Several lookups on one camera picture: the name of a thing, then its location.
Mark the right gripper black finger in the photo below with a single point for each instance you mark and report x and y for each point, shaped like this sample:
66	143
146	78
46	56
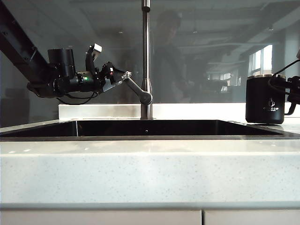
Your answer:
295	96
294	79

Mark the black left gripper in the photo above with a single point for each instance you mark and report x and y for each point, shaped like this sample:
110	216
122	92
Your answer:
105	76

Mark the grey steel faucet lever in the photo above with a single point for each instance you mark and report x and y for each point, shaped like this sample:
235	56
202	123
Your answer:
138	91

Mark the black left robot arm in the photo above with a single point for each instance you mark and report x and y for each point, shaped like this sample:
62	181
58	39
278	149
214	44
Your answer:
21	51

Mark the stainless steel faucet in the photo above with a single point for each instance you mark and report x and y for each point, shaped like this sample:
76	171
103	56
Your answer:
146	47

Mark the black undermount sink basin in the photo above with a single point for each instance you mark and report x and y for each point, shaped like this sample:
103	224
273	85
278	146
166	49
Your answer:
164	127

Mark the white counter upstand ledge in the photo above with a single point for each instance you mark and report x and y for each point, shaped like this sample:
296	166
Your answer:
98	111

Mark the narrow beige cabinet door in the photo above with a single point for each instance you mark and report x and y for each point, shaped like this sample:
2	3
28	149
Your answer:
253	218

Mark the wide beige cabinet door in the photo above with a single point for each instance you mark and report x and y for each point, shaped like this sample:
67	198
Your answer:
93	218

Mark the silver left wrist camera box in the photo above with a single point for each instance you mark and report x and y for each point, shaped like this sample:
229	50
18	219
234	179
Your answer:
96	48

